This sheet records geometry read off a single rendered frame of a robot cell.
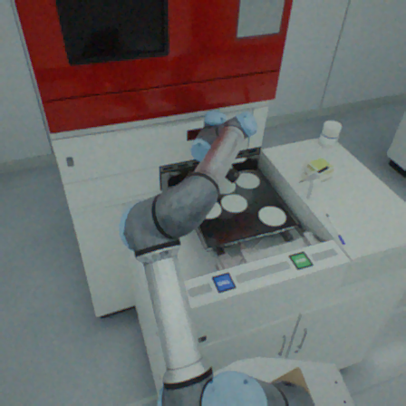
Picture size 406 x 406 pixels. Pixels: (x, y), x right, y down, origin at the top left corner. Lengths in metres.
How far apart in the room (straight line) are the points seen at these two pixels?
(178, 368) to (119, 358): 1.22
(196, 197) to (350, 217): 0.74
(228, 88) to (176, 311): 0.80
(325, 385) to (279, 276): 0.30
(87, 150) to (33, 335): 1.18
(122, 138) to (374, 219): 0.93
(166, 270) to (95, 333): 1.35
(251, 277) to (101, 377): 1.13
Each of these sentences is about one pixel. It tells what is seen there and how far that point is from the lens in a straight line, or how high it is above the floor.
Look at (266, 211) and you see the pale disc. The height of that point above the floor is 0.90.
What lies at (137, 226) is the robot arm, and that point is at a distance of 0.94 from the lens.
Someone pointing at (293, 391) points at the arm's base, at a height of 1.02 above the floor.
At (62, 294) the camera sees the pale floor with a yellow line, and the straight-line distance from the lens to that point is 2.43.
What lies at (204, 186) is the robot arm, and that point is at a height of 1.35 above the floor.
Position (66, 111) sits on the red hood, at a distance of 1.31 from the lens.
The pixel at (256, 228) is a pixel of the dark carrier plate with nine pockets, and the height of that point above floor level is 0.90.
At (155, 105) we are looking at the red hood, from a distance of 1.35.
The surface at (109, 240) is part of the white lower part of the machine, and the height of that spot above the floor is 0.62.
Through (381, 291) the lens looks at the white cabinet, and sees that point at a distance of 1.65.
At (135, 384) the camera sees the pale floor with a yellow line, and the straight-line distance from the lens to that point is 2.12.
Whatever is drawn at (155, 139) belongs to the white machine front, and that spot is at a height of 1.11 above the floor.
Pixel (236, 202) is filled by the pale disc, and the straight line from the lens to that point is 1.53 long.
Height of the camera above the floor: 1.94
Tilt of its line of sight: 40 degrees down
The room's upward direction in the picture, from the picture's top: 2 degrees clockwise
